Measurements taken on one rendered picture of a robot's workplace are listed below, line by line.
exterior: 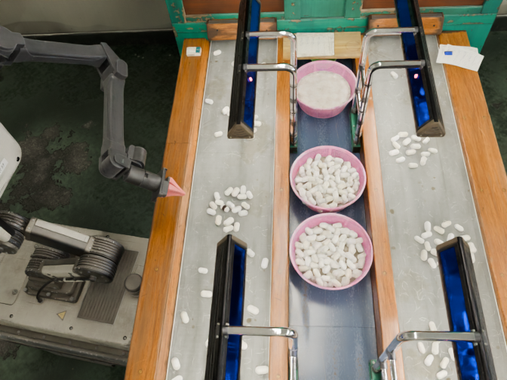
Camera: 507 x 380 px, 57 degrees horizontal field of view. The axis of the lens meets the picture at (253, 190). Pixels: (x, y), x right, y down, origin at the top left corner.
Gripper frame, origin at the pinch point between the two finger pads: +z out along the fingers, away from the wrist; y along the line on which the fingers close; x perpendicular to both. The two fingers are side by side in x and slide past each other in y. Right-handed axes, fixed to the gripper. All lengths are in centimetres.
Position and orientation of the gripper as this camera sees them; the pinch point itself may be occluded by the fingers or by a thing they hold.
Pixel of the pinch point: (182, 193)
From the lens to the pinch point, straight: 155.2
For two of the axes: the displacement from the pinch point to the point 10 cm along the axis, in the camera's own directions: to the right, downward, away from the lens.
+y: 0.5, -8.5, 5.3
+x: -5.8, 4.1, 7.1
